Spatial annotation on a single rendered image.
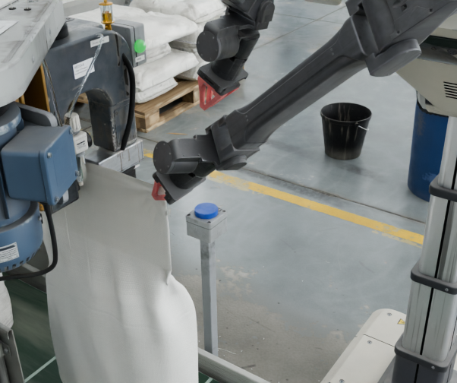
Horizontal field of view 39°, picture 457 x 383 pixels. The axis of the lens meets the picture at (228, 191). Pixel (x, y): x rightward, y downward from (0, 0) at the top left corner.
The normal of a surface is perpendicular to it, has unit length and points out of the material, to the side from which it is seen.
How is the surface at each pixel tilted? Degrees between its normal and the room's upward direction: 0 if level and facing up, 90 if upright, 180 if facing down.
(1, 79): 90
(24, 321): 0
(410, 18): 74
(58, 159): 90
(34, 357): 0
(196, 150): 48
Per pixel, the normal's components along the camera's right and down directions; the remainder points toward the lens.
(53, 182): 0.99, 0.07
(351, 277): -0.01, -0.87
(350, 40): -0.80, 0.07
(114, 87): 0.82, 0.27
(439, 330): -0.57, 0.41
